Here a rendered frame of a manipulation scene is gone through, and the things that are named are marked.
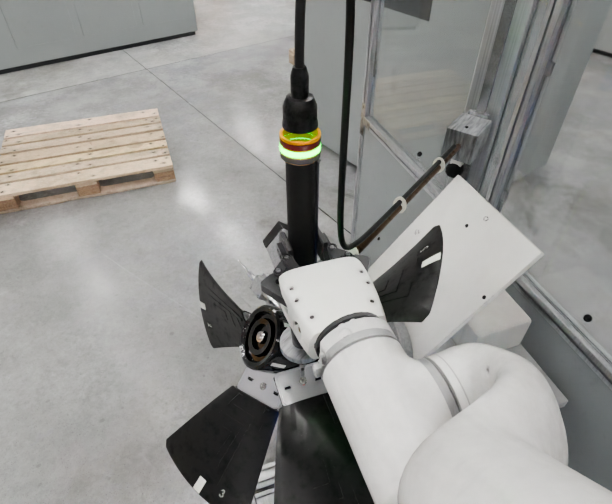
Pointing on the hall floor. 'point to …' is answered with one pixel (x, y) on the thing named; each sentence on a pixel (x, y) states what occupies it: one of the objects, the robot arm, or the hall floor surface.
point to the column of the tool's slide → (524, 18)
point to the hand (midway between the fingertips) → (302, 246)
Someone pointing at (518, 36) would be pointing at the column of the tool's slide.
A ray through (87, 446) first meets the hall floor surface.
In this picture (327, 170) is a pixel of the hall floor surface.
